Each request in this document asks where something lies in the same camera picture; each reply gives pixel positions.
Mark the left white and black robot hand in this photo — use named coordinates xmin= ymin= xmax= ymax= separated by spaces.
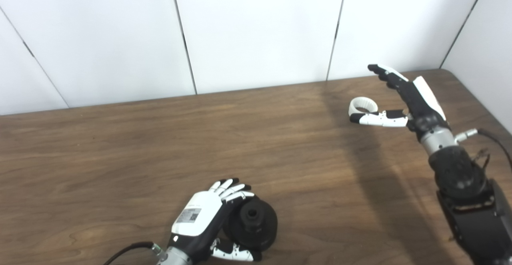
xmin=166 ymin=177 xmax=263 ymax=263

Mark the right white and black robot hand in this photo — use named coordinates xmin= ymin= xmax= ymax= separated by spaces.
xmin=349 ymin=64 xmax=449 ymax=136

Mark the white toothed ring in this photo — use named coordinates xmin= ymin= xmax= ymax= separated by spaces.
xmin=348 ymin=97 xmax=378 ymax=118

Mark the round black stepped part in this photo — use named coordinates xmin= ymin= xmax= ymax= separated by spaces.
xmin=222 ymin=198 xmax=278 ymax=253

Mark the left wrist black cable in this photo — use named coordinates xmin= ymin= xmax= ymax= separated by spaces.
xmin=102 ymin=241 xmax=164 ymax=265

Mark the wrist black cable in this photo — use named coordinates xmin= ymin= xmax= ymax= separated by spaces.
xmin=102 ymin=241 xmax=164 ymax=265
xmin=455 ymin=128 xmax=512 ymax=170

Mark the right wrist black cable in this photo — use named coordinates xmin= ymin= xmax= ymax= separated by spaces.
xmin=455 ymin=128 xmax=512 ymax=170

